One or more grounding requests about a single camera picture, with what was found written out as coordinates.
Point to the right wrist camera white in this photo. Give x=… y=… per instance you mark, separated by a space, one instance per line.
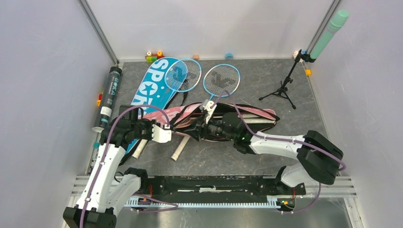
x=208 y=107

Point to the toy blocks at left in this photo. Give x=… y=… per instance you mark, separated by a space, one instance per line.
x=99 y=99

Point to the black mini tripod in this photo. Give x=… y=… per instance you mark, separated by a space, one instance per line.
x=282 y=90

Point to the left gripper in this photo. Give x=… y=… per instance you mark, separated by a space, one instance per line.
x=148 y=122

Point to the green foam tube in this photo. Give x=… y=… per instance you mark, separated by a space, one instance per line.
x=334 y=25

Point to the blue racket cover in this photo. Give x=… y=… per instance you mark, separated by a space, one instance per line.
x=143 y=83

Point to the white slotted cable duct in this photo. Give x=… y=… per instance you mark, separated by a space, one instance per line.
x=137 y=202

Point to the toy blocks at back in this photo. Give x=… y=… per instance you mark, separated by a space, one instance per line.
x=150 y=57

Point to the teal clip on rail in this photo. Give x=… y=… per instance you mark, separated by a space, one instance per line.
x=96 y=145

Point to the toy blocks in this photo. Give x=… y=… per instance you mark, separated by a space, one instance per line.
x=99 y=99
x=150 y=57

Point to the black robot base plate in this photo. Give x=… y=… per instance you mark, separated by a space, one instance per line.
x=217 y=189

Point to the pink racket cover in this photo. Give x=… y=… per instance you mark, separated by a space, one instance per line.
x=220 y=119

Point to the black shuttlecock tube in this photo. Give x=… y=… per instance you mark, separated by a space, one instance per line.
x=108 y=99

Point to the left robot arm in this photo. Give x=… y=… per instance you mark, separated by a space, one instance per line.
x=98 y=206

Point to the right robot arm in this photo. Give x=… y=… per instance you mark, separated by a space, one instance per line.
x=318 y=158

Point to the blue badminton racket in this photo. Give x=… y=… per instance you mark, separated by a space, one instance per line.
x=165 y=78
x=221 y=80

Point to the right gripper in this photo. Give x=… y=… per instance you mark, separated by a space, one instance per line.
x=206 y=128

